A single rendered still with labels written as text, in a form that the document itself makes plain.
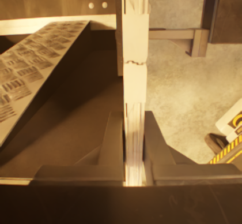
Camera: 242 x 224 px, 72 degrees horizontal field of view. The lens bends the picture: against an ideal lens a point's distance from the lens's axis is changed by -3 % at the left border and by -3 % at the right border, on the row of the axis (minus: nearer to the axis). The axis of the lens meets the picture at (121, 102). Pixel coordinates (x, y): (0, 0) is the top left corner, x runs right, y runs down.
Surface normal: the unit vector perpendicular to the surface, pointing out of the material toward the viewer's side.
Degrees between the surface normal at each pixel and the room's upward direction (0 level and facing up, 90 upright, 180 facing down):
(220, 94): 0
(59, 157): 90
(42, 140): 90
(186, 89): 0
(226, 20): 0
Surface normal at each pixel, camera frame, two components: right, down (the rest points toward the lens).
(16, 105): -0.03, -0.80
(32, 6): -0.02, 0.45
